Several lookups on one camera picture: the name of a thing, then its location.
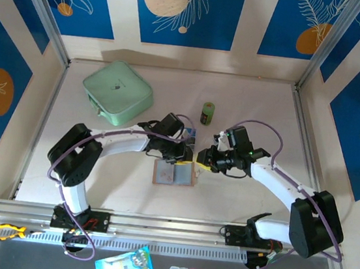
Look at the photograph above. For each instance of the yellow card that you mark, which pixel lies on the yellow card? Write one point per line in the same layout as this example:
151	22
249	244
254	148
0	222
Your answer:
184	163

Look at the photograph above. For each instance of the blue card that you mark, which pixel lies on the blue card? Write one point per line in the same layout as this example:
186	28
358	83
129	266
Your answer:
190	135

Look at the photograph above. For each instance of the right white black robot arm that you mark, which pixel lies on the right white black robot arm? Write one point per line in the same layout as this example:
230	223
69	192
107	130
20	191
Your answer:
272	185

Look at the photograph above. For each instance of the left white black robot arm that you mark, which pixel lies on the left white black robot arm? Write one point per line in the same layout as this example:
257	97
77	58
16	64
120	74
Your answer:
123	144

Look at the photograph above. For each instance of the small green cylinder can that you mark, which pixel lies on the small green cylinder can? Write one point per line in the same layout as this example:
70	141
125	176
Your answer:
207	113

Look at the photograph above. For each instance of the mint green zip case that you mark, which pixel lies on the mint green zip case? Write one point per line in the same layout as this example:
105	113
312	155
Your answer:
116	87

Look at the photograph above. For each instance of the blue plastic snack packet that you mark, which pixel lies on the blue plastic snack packet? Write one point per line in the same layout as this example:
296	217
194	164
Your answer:
124	268

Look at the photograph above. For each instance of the aluminium mounting rail beam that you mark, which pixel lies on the aluminium mounting rail beam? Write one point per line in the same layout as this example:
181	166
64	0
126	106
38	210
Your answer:
168	228

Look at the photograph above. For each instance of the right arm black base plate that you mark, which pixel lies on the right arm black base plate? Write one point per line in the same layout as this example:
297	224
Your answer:
233	236

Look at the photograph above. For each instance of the aluminium side rail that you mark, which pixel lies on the aluminium side rail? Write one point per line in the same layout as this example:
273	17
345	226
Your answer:
44	124
307	140

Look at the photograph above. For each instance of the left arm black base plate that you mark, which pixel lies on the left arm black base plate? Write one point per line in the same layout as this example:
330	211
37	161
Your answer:
103	222

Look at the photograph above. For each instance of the aluminium frame post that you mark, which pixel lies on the aluminium frame post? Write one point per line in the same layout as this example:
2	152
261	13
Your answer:
44	9
329	44

